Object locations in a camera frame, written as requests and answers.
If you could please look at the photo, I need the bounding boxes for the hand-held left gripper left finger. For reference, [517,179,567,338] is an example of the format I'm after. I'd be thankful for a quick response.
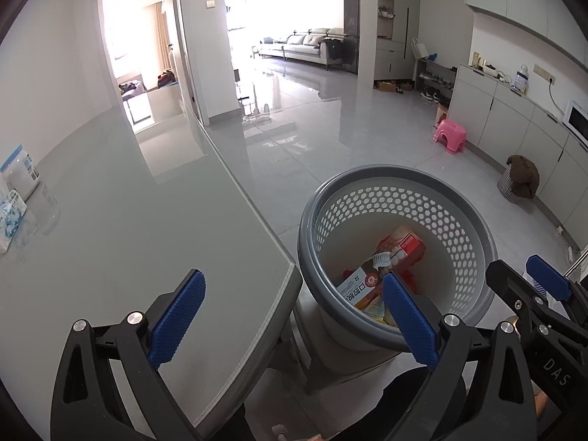
[50,269,207,441]

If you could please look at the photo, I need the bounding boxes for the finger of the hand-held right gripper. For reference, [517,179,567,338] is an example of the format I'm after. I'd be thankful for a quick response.
[486,260,559,336]
[526,255,588,327]

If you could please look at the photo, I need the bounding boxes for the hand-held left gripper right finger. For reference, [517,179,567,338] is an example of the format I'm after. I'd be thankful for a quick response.
[383,272,538,441]

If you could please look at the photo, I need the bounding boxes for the pink toothpaste box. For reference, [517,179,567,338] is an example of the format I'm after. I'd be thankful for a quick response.
[335,225,427,306]

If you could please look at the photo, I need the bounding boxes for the grey perforated plastic basket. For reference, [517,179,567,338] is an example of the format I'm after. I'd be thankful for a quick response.
[298,164,499,354]

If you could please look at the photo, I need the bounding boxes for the person's right hand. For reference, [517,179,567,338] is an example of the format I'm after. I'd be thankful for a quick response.
[533,388,552,416]

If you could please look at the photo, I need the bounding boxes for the person's black pants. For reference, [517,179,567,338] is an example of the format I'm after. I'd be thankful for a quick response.
[322,367,465,441]

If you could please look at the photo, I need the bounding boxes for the checkered laundry basket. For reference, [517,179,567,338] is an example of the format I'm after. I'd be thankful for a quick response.
[497,165,534,204]

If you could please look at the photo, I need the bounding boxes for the brown garment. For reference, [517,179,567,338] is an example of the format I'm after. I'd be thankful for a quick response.
[506,155,539,199]

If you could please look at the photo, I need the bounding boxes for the white microwave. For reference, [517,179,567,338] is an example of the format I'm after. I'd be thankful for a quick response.
[563,100,588,143]

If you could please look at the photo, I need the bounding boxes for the white lower cabinets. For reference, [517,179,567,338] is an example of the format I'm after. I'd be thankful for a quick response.
[448,64,588,249]

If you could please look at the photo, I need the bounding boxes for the pink plastic stool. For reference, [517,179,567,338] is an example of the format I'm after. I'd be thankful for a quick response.
[432,119,467,154]

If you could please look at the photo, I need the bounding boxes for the blue white tissue pack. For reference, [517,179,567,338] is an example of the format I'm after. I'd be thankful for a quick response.
[0,188,28,253]

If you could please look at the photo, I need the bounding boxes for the clear jar with blue lid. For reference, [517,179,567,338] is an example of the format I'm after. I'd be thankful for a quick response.
[0,144,40,203]

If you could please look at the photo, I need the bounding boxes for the shoe rack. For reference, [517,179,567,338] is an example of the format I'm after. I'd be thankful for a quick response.
[413,57,460,102]

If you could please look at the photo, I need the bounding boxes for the bed with clothes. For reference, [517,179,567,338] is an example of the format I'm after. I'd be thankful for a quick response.
[118,80,148,102]

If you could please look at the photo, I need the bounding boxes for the white display cabinet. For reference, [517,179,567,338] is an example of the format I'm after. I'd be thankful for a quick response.
[373,0,421,82]

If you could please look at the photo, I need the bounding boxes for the white room door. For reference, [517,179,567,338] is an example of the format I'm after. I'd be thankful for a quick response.
[175,0,209,127]

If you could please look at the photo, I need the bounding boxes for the beige curtain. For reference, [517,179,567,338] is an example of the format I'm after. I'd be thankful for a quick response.
[154,2,173,81]

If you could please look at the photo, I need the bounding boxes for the grey sofa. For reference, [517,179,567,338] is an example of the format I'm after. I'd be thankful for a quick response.
[259,28,345,71]

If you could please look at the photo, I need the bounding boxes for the dark grey fridge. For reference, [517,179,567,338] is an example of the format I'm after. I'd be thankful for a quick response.
[344,0,360,75]

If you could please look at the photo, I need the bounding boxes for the clothes drying rack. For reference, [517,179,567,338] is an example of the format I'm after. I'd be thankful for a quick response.
[225,0,258,31]

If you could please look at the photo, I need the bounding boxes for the white power cable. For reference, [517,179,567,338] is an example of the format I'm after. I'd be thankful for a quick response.
[549,82,568,120]

